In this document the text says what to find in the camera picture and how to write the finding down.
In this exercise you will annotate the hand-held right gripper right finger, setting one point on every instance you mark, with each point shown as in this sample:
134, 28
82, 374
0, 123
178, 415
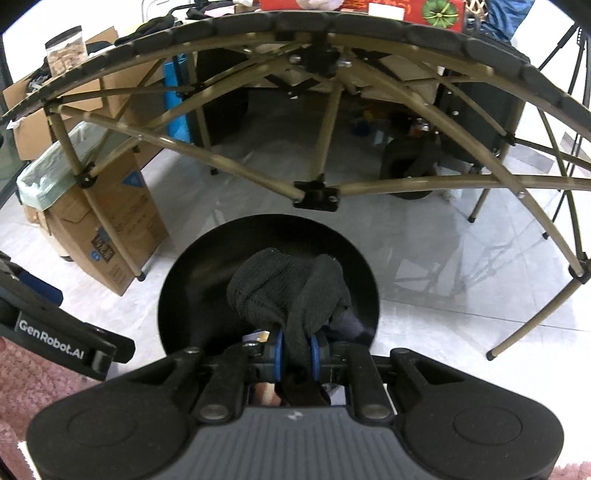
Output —
315, 357

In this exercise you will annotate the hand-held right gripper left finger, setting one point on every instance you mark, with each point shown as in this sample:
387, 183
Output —
278, 357

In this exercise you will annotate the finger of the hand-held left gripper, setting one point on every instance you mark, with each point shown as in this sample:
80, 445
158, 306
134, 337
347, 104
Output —
41, 293

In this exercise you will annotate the lavender woven cloth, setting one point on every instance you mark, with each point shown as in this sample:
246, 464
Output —
346, 323

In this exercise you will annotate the black knit glove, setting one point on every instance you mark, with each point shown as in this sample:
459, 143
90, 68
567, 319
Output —
277, 290

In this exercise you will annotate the black trash bin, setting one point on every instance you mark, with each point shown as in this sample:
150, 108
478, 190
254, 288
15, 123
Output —
203, 267

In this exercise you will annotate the pink fluffy rug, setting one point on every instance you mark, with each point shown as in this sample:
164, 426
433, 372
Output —
27, 415

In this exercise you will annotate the light green plastic bag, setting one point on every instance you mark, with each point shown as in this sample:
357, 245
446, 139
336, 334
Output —
46, 180

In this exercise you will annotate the cardboard box with blue label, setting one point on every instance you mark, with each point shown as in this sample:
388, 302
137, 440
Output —
124, 207

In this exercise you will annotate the olive folding table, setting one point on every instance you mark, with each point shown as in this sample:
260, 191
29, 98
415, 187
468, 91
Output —
316, 194

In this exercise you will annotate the white crumpled paper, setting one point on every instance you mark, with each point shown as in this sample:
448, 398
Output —
450, 194

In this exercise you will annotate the open cardboard box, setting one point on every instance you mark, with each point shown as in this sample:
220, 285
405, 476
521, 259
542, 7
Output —
106, 87

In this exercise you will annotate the blue flat case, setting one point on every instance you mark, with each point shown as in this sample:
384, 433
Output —
178, 106

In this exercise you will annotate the glass jar with black lid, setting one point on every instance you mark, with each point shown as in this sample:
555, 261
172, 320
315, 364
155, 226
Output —
67, 55

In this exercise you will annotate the black knit cloth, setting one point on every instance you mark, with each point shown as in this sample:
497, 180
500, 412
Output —
152, 27

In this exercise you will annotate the lavender fluffy headband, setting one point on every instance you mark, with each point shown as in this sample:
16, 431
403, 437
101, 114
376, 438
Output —
318, 3

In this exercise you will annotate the red cardboard box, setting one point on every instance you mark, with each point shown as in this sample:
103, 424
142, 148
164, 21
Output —
417, 14

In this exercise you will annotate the black tripod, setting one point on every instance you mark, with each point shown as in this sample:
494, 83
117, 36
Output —
575, 101

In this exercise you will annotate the wicker ball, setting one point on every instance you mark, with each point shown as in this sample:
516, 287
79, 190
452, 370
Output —
475, 7

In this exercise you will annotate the navy blue bag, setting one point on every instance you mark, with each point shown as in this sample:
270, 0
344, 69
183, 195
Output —
505, 18

